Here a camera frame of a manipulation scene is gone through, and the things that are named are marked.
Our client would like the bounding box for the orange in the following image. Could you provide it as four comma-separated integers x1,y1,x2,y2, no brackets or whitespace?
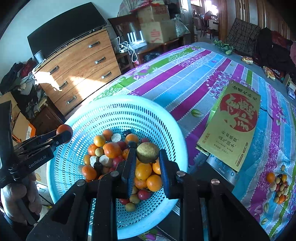
266,172,275,184
56,124,73,144

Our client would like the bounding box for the green-brown round fruit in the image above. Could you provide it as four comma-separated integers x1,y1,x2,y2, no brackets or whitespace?
137,142,159,164

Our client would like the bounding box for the person's left hand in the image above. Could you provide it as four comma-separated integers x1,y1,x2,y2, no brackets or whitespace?
1,173,42,225

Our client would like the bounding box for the dark navy box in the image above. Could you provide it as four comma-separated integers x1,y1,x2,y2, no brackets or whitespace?
190,153,238,191

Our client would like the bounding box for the light blue plastic basket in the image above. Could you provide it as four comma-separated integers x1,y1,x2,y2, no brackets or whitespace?
46,94,188,240

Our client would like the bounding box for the wooden drawer dresser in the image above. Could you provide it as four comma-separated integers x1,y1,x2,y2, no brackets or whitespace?
33,29,121,116

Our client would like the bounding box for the gold red gift box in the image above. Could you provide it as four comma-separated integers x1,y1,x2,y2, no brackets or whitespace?
197,80,260,172

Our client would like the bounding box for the floral striped bedsheet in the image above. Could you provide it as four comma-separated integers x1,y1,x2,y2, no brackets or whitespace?
95,43,295,240

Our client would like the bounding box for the orange at pile bottom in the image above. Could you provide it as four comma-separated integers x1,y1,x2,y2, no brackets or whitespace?
266,172,275,184

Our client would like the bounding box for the black television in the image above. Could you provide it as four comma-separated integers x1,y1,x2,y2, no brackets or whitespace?
27,2,107,58

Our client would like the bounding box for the cardboard boxes stack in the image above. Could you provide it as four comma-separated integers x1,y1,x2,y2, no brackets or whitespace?
137,4,177,44

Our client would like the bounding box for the pile of clothes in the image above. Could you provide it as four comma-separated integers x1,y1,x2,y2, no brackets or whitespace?
226,18,295,81

